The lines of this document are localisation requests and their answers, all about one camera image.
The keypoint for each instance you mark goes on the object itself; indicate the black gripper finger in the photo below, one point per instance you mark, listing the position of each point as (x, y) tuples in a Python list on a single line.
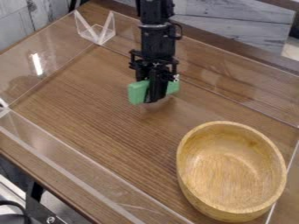
[(141, 72), (160, 78)]

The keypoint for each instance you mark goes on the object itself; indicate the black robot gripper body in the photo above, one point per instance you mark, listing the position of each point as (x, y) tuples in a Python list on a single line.
[(160, 39)]

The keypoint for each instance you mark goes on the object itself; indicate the green rectangular block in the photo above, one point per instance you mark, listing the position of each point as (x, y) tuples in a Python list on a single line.
[(138, 91)]

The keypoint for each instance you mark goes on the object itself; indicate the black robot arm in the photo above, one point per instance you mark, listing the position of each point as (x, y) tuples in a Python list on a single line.
[(156, 12)]

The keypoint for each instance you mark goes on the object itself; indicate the brown wooden bowl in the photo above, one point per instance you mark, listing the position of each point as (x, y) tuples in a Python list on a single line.
[(232, 171)]

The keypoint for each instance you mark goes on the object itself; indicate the black metal table leg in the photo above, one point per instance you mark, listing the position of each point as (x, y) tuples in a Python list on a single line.
[(34, 197)]

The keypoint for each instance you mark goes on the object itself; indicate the clear acrylic corner bracket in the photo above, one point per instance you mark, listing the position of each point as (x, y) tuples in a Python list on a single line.
[(99, 34)]

